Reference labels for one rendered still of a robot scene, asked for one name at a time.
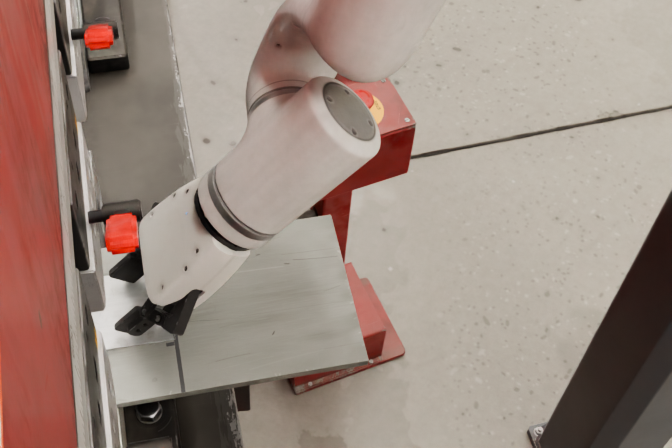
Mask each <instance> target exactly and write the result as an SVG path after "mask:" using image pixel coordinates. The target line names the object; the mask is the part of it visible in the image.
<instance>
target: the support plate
mask: <svg viewBox="0 0 672 448"><path fill-rule="evenodd" d="M127 254H128V253H122V254H116V255H112V252H107V248H102V249H101V256H102V266H103V276H108V275H109V270H110V269H111V268H112V267H114V266H115V265H116V264H117V263H118V262H119V261H120V260H121V259H123V258H124V257H125V256H126V255H127ZM169 342H174V340H171V341H164V342H158V343H151V344H144V345H138V346H131V347H124V348H118V349H111V350H106V351H107V355H108V358H109V362H110V366H111V371H112V377H113V383H114V390H115V396H116V405H117V408H121V407H127V406H133V405H139V404H144V403H150V402H156V401H162V400H167V399H173V398H179V397H185V396H190V395H196V394H202V393H208V392H213V391H219V390H225V389H231V388H236V387H242V386H248V385H254V384H259V383H265V382H271V381H277V380H283V379H288V378H294V377H300V376H306V375H311V374H317V373H323V372H329V371H334V370H340V369H346V368H352V367H357V366H363V365H368V361H369V359H368V355H367V352H366V348H365V344H364V340H363V336H362V332H361V328H360V325H359V321H358V317H357V313H356V309H355V305H354V301H353V297H352V294H351V290H350V286H349V282H348V278H347V274H346V270H345V266H344V263H343V259H342V255H341V251H340V247H339V243H338V239H337V236H336V232H335V228H334V224H333V220H332V216H331V215H325V216H318V217H311V218H305V219H298V220H294V221H293V222H292V223H291V224H289V225H288V226H287V227H286V228H284V229H283V230H282V231H281V232H279V233H278V234H277V235H276V236H274V237H273V238H272V239H271V240H269V241H268V242H267V243H266V244H264V245H263V246H262V247H259V248H256V249H250V255H249V256H248V257H247V258H246V260H245V261H244V262H243V264H242V265H241V266H240V267H239V268H238V269H237V271H236V272H235V273H234V274H233V275H232V276H231V277H230V278H229V279H228V280H227V281H226V282H225V283H224V284H223V285H222V286H221V287H220V288H219V289H218V290H217V291H216V292H215V293H214V294H213V295H211V296H210V297H209V298H208V299H207V300H206V301H204V302H203V303H202V304H200V305H199V306H197V307H196V308H195V309H193V312H192V314H191V317H190V319H189V322H188V324H187V327H186V329H185V332H184V334H183V335H182V336H179V335H178V342H179V349H180V356H181V363H182V370H183V377H184V384H185V391H186V392H183V393H181V385H180V378H179V371H178V364H177V357H176V350H175V345H174V346H168V347H167V346H166V343H169Z"/></svg>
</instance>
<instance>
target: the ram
mask: <svg viewBox="0 0 672 448"><path fill-rule="evenodd" d="M50 8H51V21H52V33H53V46H54V58H55V71H56V83H57V96H58V108H59V121H60V133H61V146H62V158H63V170H64V183H65V195H66V208H67V220H68V233H69V245H70V258H71V270H72V283H73V295H74V308H75V320H76V333H77V345H78V358H79V370H80V382H81V395H82V407H83V420H84V432H85V445H86V448H90V439H89V427H88V415H87V403H86V391H85V379H84V366H83V354H82V342H81V330H80V318H79V306H78V294H77V282H76V270H75V258H74V246H73V234H72V222H71V210H70V197H69V185H68V173H67V161H66V149H65V137H64V125H63V113H62V101H61V89H60V77H59V65H58V53H57V40H56V28H55V16H54V4H53V0H50ZM0 353H1V384H2V415H3V446H4V448H79V443H78V430H77V416H76V403H75V390H74V377H73V364H72V351H71V338H70V325H69V311H68V298H67V285H66V272H65V259H64V246H63V233H62V220H61V206H60V193H59V180H58V167H57V154H56V141H55V128H54V115H53V102H52V88H51V75H50V62H49V49H48V36H47V23H46V10H45V0H0Z"/></svg>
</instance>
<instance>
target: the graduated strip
mask: <svg viewBox="0 0 672 448"><path fill-rule="evenodd" d="M45 10H46V23H47V36H48V49H49V62H50V75H51V88H52V102H53V115H54V128H55V141H56V154H57V167H58V180H59V193H60V206H61V220H62V233H63V246H64V259H65V272H66V285H67V298H68V311H69V325H70V338H71V351H72V364H73V377H74V390H75V403H76V416H77V430H78V443H79V448H86V445H85V432H84V420H83V407H82V395H81V382H80V370H79V358H78V345H77V333H76V320H75V308H74V295H73V283H72V270H71V258H70V245H69V233H68V220H67V208H66V195H65V183H64V170H63V158H62V146H61V133H60V121H59V108H58V96H57V83H56V71H55V58H54V46H53V33H52V21H51V8H50V0H45Z"/></svg>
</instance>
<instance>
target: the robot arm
mask: <svg viewBox="0 0 672 448"><path fill-rule="evenodd" d="M445 1H446V0H286V1H284V2H283V3H282V5H281V6H280V7H279V8H278V10H277V11H276V12H275V14H274V16H273V17H272V19H271V21H270V23H269V25H268V27H267V29H266V31H265V34H264V36H263V38H262V40H261V42H260V45H259V47H258V49H257V52H256V54H255V57H254V59H253V62H252V65H251V68H250V71H249V75H248V80H247V86H246V110H247V121H248V123H247V128H246V131H245V133H244V135H243V137H242V139H241V141H240V142H239V143H238V145H237V146H236V147H235V148H234V149H233V150H232V151H231V152H229V153H228V154H227V155H226V156H225V157H224V158H223V159H222V160H221V161H219V162H218V163H217V164H216V165H215V166H214V167H213V168H212V169H210V170H209V171H208V172H207V173H206V174H205V175H204V176H202V177H200V178H198V179H195V180H193V181H192V182H190V183H188V184H186V185H184V186H183V187H181V188H180V189H178V190H177V191H175V192H174V193H172V194H171V195H170V196H168V197H167V198H166V199H164V200H163V201H162V202H161V203H158V202H154V203H153V205H152V208H151V211H150V212H149V213H148V214H147V215H146V216H145V217H144V218H143V220H142V221H141V223H140V227H139V248H136V249H135V252H129V253H128V254H127V255H126V256H125V257H124V258H123V259H121V260H120V261H119V262H118V263H117V264H116V265H115V266H114V267H112V268H111V269H110V270H109V276H110V277H111V278H114V279H118V280H122V281H126V282H129V283H135V282H136V281H137V280H139V279H140V278H141V277H142V276H143V275H144V278H145V285H146V290H147V294H148V299H147V300H146V302H145V303H144V305H143V306H142V307H141V306H135V307H134V308H133V309H131V310H130V311H129V312H128V313H127V314H125V315H124V316H123V317H122V318H121V319H120V320H119V321H117V322H116V323H115V325H114V327H115V330H116V331H120V332H124V333H128V334H129V335H132V336H140V335H142V334H143V333H145V332H146V331H147V330H148V329H150V328H151V327H152V326H153V325H155V324H156V325H159V326H161V327H163V329H165V330H166V331H167V332H169V333H170V334H174V335H179V336H182V335H183V334H184V332H185V329H186V327H187V324H188V322H189V319H190V317H191V314H192V312H193V309H195V308H196V307H197V306H199V305H200V304H202V303H203V302H204V301H206V300H207V299H208V298H209V297H210V296H211V295H213V294H214V293H215V292H216V291H217V290H218V289H219V288H220V287H221V286H222V285H223V284H224V283H225V282H226V281H227V280H228V279H229V278H230V277H231V276H232V275H233V274H234V273H235V272H236V271H237V269H238V268H239V267H240V266H241V265H242V264H243V262H244V261H245V260H246V258H247V257H248V256H249V255H250V249H256V248H259V247H262V246H263V245H264V244H266V243H267V242H268V241H269V240H271V239H272V238H273V237H274V236H276V235H277V234H278V233H279V232H281V231H282V230H283V229H284V228H286V227H287V226H288V225H289V224H291V223H292V222H293V221H294V220H296V219H297V218H298V217H299V216H300V215H302V214H303V213H304V212H305V211H307V210H308V209H309V208H310V207H312V206H313V205H314V204H315V203H317V202H318V201H319V200H320V199H322V198H323V197H324V196H325V195H327V194H328V193H329V192H330V191H332V190H333V189H334V188H335V187H337V186H338V185H339V184H340V183H342V182H343V181H344V180H345V179H347V178H348V177H349V176H350V175H352V174H353V173H354V172H355V171H357V170H358V169H359V168H360V167H362V166H363V165H364V164H365V163H367V162H368V161H369V160H370V159H372V158H373V157H374V156H375V155H376V154H377V153H378V151H379V149H380V144H381V138H380V132H379V128H378V126H377V123H376V121H375V119H374V117H373V115H372V113H371V112H370V110H369V109H368V107H367V106H366V104H365V103H364V102H363V101H362V99H361V98H360V97H359V96H358V95H357V94H356V93H355V92H354V91H352V90H351V89H350V88H349V87H347V86H346V85H345V84H343V83H342V82H340V81H338V80H336V79H335V77H336V75H337V73H338V74H340V75H341V76H343V77H345V78H347V79H349V80H352V81H356V82H361V83H369V82H376V81H379V80H383V79H385V78H387V77H389V76H391V75H392V74H394V73H395V72H397V71H398V70H399V69H400V68H401V67H402V66H403V65H404V64H405V63H406V62H407V61H408V60H409V59H410V57H411V56H412V55H413V53H414V52H415V50H416V49H417V47H418V46H419V44H420V43H421V41H422V40H423V38H424V36H425V35H426V33H427V31H428V29H429V28H430V26H431V24H432V23H433V21H434V19H435V18H436V16H437V14H438V13H439V11H440V9H441V8H442V6H443V4H444V3H445ZM157 305H160V306H164V305H165V306H164V308H163V309H160V308H157V307H156V306H157Z"/></svg>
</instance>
